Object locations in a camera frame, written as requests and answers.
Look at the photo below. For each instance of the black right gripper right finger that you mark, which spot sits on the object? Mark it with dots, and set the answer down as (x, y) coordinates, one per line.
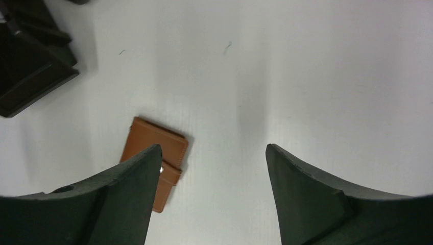
(316, 207)

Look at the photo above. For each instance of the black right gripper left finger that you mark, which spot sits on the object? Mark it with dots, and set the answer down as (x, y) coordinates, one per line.
(111, 207)

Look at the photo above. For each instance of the brown leather card holder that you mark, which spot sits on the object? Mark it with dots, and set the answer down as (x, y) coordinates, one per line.
(143, 134)

